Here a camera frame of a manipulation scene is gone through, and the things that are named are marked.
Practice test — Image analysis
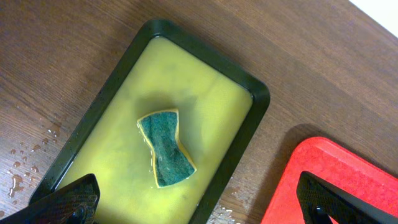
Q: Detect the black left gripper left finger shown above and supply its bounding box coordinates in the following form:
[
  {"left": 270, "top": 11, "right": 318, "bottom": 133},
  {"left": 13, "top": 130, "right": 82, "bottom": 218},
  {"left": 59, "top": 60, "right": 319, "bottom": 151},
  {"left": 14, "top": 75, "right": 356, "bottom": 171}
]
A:
[{"left": 1, "top": 174, "right": 100, "bottom": 224}]

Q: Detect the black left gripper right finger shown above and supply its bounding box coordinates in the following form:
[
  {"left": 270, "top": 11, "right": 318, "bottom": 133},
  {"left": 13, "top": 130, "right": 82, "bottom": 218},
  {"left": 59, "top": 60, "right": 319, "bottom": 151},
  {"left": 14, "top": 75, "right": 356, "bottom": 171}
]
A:
[{"left": 296, "top": 171, "right": 397, "bottom": 224}]

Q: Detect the yellow green scrub sponge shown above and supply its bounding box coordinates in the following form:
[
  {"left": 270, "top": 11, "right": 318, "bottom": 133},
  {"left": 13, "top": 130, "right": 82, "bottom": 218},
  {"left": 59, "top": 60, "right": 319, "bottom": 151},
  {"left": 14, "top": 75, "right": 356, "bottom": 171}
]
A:
[{"left": 137, "top": 108, "right": 197, "bottom": 188}]

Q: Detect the red plastic tray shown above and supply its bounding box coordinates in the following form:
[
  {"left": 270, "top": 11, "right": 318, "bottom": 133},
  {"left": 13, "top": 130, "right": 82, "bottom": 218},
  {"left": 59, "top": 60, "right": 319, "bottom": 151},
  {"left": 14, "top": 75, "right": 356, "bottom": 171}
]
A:
[{"left": 262, "top": 137, "right": 397, "bottom": 223}]

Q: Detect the black tub of yellow water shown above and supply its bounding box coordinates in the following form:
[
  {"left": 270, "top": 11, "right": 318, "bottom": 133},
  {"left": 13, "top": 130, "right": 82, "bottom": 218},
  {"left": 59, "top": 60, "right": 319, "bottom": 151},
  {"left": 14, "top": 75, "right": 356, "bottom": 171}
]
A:
[{"left": 30, "top": 19, "right": 271, "bottom": 223}]

